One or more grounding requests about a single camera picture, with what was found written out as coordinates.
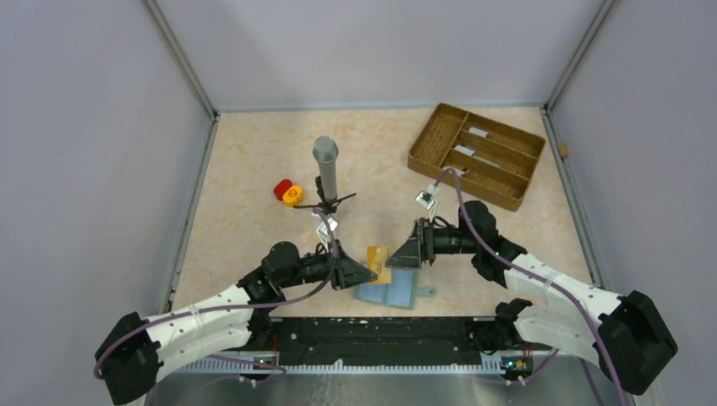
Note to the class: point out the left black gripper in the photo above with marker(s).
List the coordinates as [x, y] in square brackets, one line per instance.
[345, 271]

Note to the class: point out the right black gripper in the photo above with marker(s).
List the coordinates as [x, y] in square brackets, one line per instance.
[420, 245]

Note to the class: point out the gold credit card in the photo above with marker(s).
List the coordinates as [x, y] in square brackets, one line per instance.
[376, 258]

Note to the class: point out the green card holder wallet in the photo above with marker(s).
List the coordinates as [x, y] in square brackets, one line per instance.
[400, 293]

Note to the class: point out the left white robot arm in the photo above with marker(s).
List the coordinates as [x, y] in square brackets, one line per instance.
[140, 351]

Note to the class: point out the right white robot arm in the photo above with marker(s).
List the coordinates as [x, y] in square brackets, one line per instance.
[624, 335]

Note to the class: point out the brown woven cutlery tray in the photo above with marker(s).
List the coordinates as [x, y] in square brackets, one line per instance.
[502, 167]

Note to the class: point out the grey microphone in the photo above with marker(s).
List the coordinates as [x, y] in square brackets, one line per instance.
[325, 153]

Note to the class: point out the small wooden block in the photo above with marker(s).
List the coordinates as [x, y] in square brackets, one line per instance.
[562, 150]

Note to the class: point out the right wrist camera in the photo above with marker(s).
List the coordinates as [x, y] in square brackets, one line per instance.
[426, 199]

